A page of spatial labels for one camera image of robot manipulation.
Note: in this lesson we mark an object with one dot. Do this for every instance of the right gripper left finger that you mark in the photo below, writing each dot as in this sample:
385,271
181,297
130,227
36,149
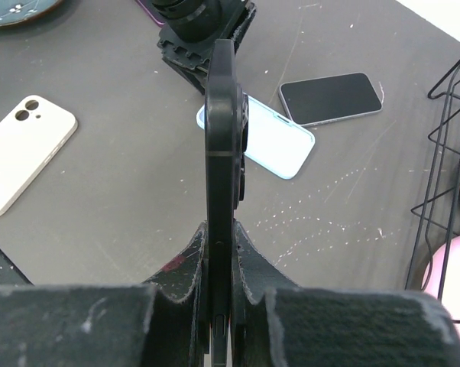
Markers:
150,324

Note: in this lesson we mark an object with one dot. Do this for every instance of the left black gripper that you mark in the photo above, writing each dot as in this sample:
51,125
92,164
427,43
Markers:
193,26

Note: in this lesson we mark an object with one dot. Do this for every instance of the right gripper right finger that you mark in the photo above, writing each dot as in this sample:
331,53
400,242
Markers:
275,322

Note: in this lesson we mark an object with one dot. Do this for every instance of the purple edged black phone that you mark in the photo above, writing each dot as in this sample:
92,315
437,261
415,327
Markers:
152,12

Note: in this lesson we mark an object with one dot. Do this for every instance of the light blue phone case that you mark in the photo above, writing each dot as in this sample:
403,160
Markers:
276,141

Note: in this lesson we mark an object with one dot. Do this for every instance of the silver edged black phone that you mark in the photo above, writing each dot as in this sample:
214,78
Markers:
328,99

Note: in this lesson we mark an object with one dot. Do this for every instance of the cream white phone case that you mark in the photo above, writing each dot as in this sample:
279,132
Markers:
30,136

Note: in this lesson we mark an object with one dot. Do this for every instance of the pink plate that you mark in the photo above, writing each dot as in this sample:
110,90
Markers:
451,289

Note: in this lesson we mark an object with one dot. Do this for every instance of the teal ceramic plate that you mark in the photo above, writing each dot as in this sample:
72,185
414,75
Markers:
14,12

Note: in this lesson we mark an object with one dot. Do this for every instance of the black wire basket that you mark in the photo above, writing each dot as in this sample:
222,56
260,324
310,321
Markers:
438,212

